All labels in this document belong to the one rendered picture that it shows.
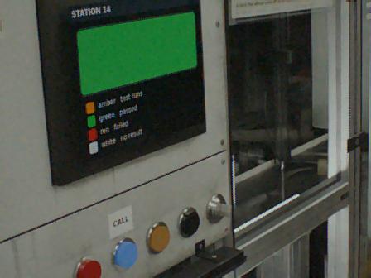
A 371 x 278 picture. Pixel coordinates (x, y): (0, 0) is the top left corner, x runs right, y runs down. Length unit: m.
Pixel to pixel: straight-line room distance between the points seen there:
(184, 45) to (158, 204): 0.19
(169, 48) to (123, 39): 0.08
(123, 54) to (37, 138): 0.13
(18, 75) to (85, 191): 0.16
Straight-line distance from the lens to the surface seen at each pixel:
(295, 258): 1.61
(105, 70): 0.78
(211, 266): 0.96
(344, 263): 1.45
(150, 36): 0.83
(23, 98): 0.74
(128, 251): 0.87
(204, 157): 0.97
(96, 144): 0.78
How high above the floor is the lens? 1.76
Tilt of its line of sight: 14 degrees down
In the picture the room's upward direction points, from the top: 3 degrees counter-clockwise
